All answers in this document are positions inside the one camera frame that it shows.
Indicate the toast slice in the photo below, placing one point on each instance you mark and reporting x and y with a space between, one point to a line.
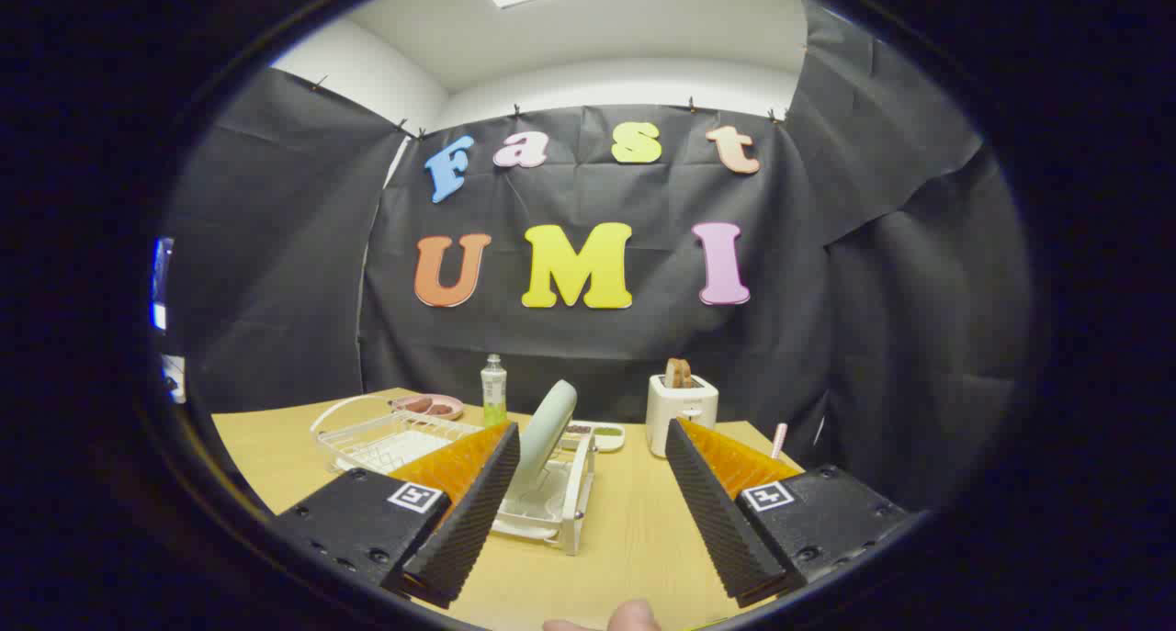
687 376
672 374

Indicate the clear bottle with green liquid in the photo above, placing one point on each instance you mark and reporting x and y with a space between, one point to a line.
494 392

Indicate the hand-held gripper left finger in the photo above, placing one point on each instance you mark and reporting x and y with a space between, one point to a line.
464 521

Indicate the white divided tray with grains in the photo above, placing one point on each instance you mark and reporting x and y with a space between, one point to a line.
606 438

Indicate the white side desk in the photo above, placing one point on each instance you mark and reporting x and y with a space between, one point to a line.
175 378

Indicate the pale green plate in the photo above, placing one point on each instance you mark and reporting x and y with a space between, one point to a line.
551 424

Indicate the black backdrop cloth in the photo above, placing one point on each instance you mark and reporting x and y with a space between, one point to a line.
597 355

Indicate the white toaster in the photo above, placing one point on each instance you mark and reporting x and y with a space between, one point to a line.
675 415

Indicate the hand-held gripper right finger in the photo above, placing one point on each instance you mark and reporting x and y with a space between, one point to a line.
721 521

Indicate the computer monitor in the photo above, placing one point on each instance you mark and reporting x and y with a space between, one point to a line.
162 282

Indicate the small pink plate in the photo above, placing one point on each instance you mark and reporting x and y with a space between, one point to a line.
446 413

